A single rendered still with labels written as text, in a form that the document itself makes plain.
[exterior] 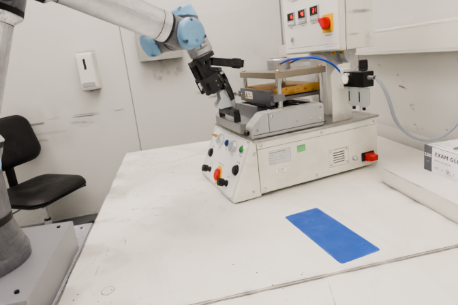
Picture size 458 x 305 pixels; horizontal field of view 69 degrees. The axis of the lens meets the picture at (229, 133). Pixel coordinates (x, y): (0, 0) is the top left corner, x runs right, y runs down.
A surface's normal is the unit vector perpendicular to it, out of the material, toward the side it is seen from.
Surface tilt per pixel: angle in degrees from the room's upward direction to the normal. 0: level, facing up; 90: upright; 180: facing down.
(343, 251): 0
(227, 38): 90
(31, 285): 2
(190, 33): 92
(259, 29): 90
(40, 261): 2
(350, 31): 90
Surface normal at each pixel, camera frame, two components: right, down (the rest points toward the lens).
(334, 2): -0.93, 0.18
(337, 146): 0.37, 0.17
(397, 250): -0.11, -0.97
